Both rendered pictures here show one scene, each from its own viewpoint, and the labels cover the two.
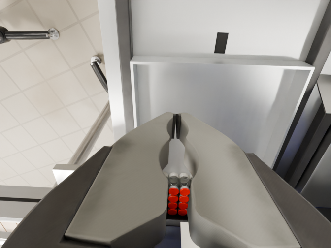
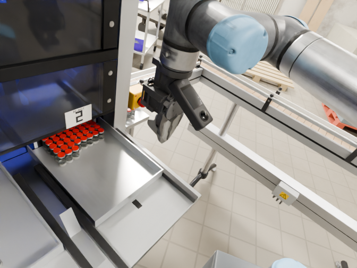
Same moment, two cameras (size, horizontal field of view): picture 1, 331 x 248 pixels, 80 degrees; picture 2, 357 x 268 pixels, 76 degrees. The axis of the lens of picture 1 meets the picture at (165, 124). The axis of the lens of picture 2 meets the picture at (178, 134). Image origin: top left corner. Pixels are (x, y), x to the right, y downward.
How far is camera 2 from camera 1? 0.50 m
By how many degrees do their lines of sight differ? 42
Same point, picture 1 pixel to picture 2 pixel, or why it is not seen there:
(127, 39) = (169, 176)
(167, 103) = (133, 169)
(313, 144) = (38, 202)
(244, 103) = (100, 193)
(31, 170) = not seen: hidden behind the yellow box
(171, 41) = (154, 189)
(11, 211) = not seen: hidden behind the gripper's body
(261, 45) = (120, 216)
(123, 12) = (177, 182)
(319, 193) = not seen: outside the picture
